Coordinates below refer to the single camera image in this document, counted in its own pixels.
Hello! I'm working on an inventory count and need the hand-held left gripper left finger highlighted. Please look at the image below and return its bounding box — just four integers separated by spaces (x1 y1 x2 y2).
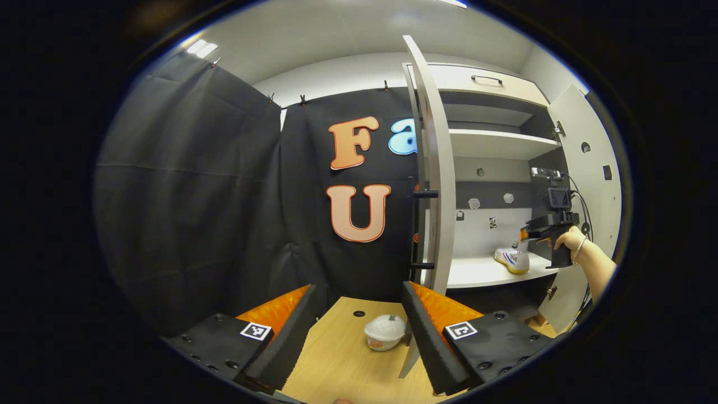
167 284 318 393

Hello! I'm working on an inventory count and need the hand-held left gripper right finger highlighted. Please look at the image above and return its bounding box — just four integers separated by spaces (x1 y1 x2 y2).
402 281 554 396

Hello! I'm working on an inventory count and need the white striped shoe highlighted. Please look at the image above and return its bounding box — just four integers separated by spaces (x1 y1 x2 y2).
363 314 407 352
494 246 531 276

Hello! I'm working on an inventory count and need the white grey shoe cabinet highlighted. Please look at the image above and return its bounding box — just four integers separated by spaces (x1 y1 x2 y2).
407 62 567 315

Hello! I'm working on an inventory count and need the black door handle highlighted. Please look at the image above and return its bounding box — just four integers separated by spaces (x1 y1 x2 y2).
412 180 439 270

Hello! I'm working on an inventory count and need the black backdrop cloth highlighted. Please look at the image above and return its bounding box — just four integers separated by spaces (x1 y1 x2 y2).
95 53 427 337

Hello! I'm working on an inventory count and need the ceiling light panel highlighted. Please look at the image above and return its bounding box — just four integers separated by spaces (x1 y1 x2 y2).
186 39 218 58

